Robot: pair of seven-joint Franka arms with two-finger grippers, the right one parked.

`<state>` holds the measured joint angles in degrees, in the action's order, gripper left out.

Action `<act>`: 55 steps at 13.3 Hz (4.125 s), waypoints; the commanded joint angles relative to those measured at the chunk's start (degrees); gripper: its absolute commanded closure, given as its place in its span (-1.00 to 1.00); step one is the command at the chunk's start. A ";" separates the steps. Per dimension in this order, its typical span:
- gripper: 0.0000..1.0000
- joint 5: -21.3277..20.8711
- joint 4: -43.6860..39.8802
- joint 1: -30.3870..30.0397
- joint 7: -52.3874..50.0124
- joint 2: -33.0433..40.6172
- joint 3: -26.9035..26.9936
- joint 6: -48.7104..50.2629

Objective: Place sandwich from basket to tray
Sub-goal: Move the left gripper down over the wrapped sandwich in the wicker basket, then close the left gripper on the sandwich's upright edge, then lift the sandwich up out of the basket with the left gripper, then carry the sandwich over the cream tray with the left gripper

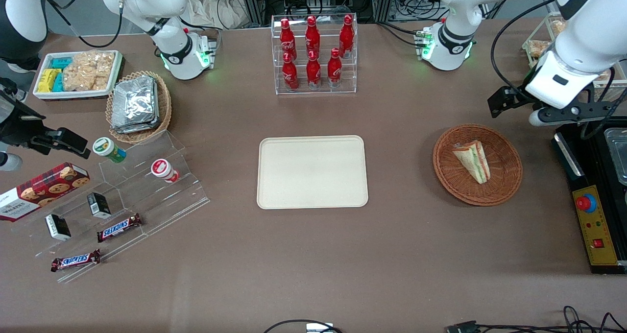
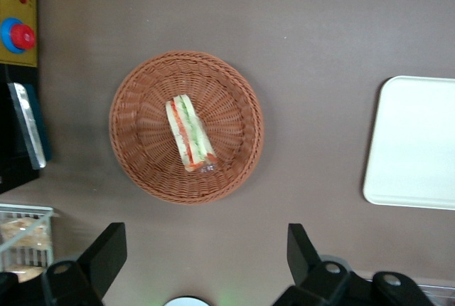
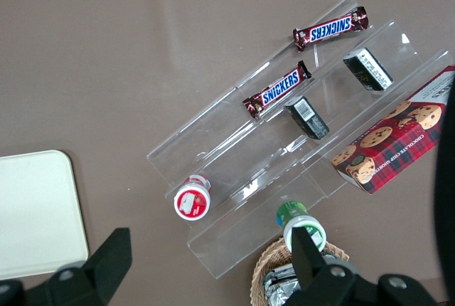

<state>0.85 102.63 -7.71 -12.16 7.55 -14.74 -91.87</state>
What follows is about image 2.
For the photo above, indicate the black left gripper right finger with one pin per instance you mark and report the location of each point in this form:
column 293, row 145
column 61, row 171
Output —
column 320, row 281

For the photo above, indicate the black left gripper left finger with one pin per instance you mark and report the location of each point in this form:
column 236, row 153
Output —
column 89, row 277

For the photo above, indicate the plastic-wrapped sandwich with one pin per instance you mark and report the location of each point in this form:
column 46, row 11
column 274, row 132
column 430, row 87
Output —
column 190, row 135

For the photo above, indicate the round brown wicker basket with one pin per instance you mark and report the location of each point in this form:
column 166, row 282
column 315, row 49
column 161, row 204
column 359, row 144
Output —
column 142, row 135

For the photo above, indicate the white plastic tray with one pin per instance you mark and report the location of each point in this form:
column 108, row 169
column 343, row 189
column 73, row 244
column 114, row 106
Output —
column 412, row 142

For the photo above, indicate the white round cap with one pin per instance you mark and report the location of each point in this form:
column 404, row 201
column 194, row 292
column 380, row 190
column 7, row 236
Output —
column 185, row 302

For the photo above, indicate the black box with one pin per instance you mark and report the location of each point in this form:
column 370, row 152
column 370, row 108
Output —
column 12, row 174

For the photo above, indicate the blue and silver flat device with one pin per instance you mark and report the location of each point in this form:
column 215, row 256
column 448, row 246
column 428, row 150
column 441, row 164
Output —
column 30, row 128

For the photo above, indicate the red emergency stop button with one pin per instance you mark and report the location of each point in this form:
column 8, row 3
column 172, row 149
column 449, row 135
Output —
column 22, row 36

